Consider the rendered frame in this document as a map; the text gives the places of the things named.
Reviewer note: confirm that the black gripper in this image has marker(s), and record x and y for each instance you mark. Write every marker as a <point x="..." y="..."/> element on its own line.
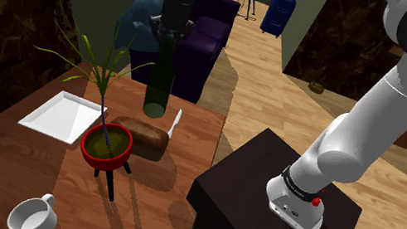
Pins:
<point x="176" y="13"/>

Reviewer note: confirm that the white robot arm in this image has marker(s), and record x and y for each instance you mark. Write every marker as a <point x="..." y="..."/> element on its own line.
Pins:
<point x="365" y="127"/>

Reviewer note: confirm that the blue upholstered seat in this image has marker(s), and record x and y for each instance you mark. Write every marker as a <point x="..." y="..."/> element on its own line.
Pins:
<point x="137" y="26"/>

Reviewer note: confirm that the purple sofa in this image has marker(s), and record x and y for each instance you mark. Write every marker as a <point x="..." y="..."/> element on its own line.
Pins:
<point x="201" y="52"/>

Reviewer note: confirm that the black tripod stand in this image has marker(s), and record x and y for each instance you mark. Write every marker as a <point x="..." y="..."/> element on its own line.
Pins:
<point x="249" y="0"/>

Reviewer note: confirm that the green glass bottle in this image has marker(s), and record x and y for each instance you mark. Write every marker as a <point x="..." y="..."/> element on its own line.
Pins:
<point x="158" y="86"/>

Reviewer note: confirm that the blue filing cabinet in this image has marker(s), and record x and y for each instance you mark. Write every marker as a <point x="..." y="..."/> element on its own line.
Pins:
<point x="277" y="15"/>

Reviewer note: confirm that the white knife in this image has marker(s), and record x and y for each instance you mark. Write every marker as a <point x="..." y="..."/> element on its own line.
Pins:
<point x="174" y="123"/>

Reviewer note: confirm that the brown bread loaf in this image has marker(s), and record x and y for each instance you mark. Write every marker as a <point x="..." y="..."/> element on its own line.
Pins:
<point x="145" y="133"/>

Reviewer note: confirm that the wooden table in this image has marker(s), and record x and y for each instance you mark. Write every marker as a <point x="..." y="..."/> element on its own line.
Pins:
<point x="190" y="157"/>

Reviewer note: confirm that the white square plate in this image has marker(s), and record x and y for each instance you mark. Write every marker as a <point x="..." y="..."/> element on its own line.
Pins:
<point x="60" y="116"/>

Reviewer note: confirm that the small yellow basket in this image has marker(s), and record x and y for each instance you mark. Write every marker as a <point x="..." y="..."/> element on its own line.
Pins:
<point x="316" y="87"/>

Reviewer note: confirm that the red pot with green plant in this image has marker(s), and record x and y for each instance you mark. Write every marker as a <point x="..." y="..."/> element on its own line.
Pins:
<point x="105" y="156"/>

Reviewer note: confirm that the dark robot stand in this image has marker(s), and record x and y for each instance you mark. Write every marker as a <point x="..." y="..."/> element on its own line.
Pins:
<point x="238" y="201"/>

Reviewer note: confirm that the white mug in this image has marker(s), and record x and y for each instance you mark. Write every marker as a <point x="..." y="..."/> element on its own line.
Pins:
<point x="32" y="218"/>

